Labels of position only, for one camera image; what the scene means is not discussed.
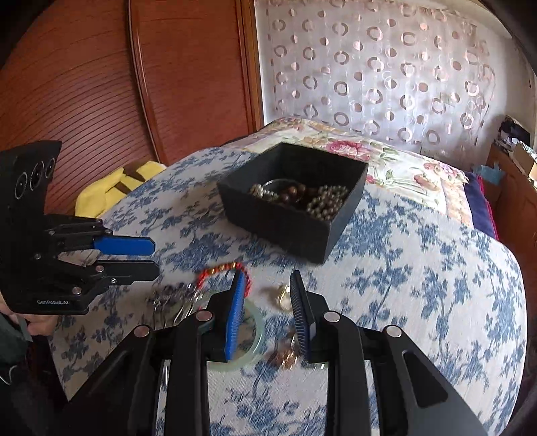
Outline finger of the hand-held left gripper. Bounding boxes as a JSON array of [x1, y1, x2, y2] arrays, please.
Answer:
[[45, 215, 154, 256], [59, 260, 161, 295]]

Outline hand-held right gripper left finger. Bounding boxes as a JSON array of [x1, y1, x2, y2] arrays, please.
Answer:
[[63, 270, 248, 436]]

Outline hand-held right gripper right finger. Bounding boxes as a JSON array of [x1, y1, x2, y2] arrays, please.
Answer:
[[289, 270, 489, 436]]

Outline gold ring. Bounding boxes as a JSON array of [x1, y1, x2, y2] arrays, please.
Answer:
[[274, 284, 295, 311]]

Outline pale green jade bangle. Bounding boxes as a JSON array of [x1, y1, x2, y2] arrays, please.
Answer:
[[207, 298, 266, 372]]

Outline red bead bracelet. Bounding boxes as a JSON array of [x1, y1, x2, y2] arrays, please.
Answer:
[[197, 262, 253, 296]]

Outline black jewelry box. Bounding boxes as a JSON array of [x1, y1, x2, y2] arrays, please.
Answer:
[[217, 142, 369, 265]]

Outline person's left hand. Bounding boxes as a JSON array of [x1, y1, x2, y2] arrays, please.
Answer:
[[24, 314, 58, 338]]

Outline gold earrings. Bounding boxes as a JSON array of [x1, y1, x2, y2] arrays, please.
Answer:
[[268, 330, 303, 370]]

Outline blue floral blanket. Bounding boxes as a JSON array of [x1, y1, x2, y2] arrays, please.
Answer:
[[47, 147, 528, 436]]

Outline wooden wardrobe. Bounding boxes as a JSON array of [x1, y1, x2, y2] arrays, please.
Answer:
[[0, 0, 266, 215]]

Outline floral patchwork quilt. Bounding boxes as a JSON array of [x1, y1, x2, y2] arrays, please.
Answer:
[[240, 117, 477, 228]]

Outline purple cushion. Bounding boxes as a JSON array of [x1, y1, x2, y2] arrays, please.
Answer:
[[463, 169, 501, 240]]

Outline blue tissue paper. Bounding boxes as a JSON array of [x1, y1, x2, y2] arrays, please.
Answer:
[[473, 164, 505, 185]]

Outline wooden side cabinet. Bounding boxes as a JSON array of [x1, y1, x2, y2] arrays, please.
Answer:
[[486, 144, 537, 271]]

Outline white circle-patterned curtain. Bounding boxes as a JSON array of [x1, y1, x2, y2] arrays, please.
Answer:
[[253, 0, 537, 169]]

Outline cardboard box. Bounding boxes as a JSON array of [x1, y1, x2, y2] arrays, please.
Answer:
[[512, 142, 537, 182]]

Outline dark bag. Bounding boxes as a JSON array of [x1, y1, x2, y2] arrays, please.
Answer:
[[496, 115, 532, 148]]

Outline silver chain necklace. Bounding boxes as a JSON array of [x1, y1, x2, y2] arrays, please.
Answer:
[[150, 282, 211, 324]]

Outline grey metallic bead necklace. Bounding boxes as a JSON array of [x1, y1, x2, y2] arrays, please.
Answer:
[[301, 184, 351, 221]]

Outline brown wooden bead bracelet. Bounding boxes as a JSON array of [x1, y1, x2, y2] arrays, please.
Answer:
[[274, 184, 320, 207]]

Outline white pearl necklace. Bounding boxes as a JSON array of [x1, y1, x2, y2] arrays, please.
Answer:
[[248, 183, 278, 203]]

